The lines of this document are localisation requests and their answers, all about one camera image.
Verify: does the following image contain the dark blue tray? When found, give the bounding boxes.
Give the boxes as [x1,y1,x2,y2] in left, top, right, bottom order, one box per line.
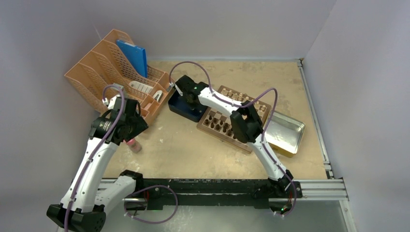
[168,92,208,122]

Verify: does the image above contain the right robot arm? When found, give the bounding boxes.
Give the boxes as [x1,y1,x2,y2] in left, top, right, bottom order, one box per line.
[170,75,297,197]

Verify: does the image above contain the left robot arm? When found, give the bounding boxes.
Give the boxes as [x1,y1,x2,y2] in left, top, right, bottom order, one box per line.
[46,95,148,232]

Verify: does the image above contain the row of dark chess pieces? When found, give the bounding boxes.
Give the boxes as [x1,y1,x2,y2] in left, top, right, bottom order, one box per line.
[199,112,237,141]

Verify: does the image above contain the wooden chess board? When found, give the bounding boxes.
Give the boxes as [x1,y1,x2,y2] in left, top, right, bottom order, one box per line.
[196,86,272,153]

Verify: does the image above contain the light pieces on board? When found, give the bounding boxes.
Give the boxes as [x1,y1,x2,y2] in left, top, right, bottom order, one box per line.
[220,87,266,112]

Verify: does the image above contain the pink capped bottle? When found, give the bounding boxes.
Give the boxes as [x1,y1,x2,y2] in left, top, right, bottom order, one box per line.
[126,139,142,153]

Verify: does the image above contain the orange plastic file organizer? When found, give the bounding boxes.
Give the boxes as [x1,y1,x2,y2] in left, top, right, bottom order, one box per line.
[65,29,174,125]

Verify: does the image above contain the blue folder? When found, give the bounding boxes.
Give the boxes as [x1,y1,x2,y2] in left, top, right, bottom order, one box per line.
[116,40,147,78]

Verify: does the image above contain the metal tin box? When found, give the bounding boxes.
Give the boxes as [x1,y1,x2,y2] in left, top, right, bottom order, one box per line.
[265,111,305,158]

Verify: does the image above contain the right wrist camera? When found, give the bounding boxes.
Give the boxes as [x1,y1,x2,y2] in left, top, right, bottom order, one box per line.
[166,82,183,96]

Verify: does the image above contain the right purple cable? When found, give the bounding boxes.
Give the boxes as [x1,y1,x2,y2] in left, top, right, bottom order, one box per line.
[168,61,298,218]

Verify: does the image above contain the purple cable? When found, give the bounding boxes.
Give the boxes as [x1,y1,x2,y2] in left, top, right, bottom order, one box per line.
[63,84,178,232]
[168,61,298,218]

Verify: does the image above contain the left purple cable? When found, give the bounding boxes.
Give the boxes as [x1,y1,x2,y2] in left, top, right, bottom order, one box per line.
[63,84,178,232]

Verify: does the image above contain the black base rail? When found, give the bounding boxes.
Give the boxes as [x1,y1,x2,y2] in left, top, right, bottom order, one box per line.
[130,178,303,210]

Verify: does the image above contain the aluminium frame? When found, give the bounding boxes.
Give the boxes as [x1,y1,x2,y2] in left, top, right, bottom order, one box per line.
[98,178,356,232]

